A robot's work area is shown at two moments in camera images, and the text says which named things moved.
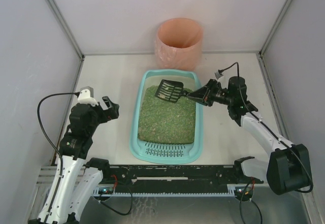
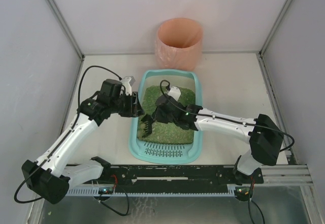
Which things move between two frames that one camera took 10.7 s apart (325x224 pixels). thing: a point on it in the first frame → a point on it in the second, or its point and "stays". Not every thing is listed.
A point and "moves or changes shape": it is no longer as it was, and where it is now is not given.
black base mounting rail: x=172 y=179 stays
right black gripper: x=209 y=95 → x=154 y=117
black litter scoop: x=170 y=91 moves or changes shape
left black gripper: x=105 y=110 → x=135 y=104
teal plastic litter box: x=166 y=126 stays
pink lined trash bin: x=179 y=43 stays
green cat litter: x=161 y=121 stays
